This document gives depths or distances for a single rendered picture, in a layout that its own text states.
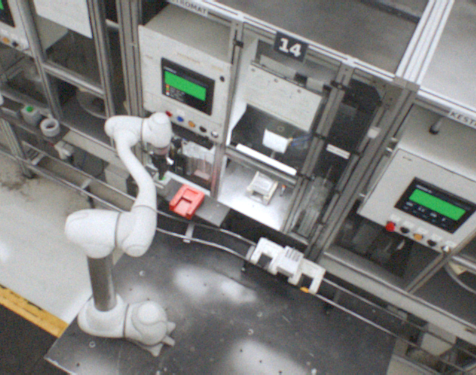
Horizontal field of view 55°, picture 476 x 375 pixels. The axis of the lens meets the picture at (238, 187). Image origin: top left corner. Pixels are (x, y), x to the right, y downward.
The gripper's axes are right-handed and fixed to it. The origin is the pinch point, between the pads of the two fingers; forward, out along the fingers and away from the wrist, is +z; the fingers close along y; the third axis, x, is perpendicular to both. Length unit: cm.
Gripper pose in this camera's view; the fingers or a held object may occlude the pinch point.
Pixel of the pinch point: (161, 173)
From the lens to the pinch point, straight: 240.8
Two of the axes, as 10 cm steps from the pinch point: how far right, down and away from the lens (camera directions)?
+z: -1.2, 5.8, 8.1
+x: -4.5, 7.0, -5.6
